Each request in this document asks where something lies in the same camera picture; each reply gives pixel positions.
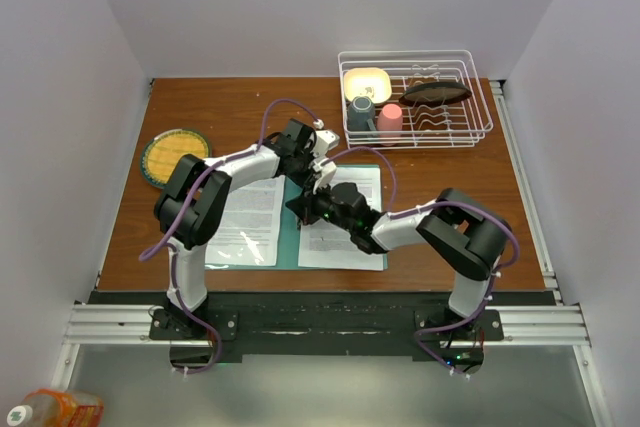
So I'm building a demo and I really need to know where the dark brown oval plate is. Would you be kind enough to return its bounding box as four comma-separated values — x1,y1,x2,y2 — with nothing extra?
398,80,473,107

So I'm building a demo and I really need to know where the green file folder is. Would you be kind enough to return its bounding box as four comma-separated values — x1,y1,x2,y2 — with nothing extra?
204,161,389,272

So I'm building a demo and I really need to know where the grey-blue mug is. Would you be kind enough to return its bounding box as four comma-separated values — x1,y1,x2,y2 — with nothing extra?
347,96,376,132

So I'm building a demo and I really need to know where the printed white paper sheet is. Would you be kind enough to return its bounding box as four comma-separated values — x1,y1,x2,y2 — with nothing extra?
205,177,285,269

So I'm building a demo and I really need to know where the white wire dish rack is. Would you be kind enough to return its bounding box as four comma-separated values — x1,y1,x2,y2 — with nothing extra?
338,49,494,150

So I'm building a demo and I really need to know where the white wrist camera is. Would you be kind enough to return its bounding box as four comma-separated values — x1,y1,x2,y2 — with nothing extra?
311,130,340,158
311,158,337,194

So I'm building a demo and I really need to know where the pink cup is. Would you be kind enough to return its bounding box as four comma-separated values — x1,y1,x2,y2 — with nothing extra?
376,103,403,147

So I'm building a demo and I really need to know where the round woven yellow coaster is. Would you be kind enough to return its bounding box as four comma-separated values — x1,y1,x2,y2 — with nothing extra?
139,129,212,188

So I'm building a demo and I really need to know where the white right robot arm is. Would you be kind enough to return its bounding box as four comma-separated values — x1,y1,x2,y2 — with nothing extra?
285,182,520,340

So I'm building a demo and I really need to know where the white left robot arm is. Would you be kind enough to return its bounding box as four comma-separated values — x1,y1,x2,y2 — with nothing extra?
140,119,327,339

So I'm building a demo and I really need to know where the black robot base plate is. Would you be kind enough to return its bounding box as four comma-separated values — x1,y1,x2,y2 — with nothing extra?
149,292,504,373

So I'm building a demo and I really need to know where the orange drink bottle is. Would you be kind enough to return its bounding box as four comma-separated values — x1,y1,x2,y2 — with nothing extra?
6,389,104,427

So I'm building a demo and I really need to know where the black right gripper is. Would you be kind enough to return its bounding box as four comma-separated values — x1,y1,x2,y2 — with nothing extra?
285,178,355,233

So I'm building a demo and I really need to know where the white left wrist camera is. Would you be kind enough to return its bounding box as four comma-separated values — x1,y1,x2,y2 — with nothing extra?
311,130,340,158

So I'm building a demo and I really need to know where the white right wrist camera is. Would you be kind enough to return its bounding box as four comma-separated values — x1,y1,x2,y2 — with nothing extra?
311,158,337,194

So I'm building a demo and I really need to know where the cream square bowl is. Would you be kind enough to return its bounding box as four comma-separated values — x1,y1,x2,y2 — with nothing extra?
342,67,392,105

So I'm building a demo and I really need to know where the printed paper stack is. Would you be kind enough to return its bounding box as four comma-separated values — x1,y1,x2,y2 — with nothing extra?
298,164,387,272

